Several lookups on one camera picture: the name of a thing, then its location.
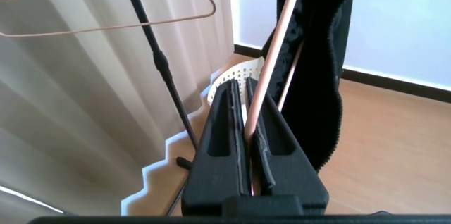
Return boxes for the black shorts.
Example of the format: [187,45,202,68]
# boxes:
[262,0,362,173]

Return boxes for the pink clothes hanger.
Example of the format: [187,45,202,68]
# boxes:
[0,0,217,39]
[243,0,307,197]

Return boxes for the white laundry basket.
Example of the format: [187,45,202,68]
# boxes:
[206,56,266,107]

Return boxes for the black clothes rack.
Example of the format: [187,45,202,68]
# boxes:
[117,0,199,217]

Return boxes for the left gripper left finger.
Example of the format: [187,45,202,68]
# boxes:
[180,78,252,217]

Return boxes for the beige curtain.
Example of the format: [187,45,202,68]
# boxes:
[0,0,236,217]

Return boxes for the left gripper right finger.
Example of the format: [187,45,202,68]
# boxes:
[245,77,330,215]

